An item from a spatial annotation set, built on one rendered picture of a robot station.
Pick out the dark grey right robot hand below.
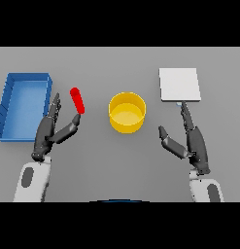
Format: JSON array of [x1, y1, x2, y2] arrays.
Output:
[[157, 100, 212, 176]]

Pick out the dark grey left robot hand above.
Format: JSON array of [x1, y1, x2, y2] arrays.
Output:
[[30, 92, 82, 163]]

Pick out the red beaker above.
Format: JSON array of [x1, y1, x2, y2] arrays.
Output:
[[69, 87, 86, 116]]

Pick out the pale square measuring scale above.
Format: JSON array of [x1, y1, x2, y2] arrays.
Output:
[[158, 67, 202, 103]]

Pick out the yellow bowl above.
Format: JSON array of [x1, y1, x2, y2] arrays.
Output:
[[108, 91, 148, 134]]

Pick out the blue tray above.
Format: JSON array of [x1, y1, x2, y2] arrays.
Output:
[[0, 72, 53, 143]]

